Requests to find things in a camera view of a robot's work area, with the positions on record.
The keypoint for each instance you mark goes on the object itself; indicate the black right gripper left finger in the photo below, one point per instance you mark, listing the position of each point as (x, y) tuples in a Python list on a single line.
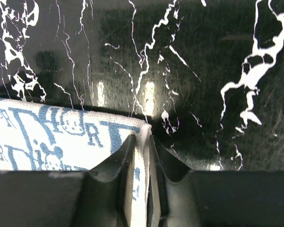
[(100, 197)]

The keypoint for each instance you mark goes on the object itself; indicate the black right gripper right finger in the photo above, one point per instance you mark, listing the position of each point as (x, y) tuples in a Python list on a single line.
[(182, 197)]

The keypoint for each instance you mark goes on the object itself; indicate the navy cream patterned towel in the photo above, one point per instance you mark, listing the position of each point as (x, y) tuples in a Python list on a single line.
[(43, 137)]

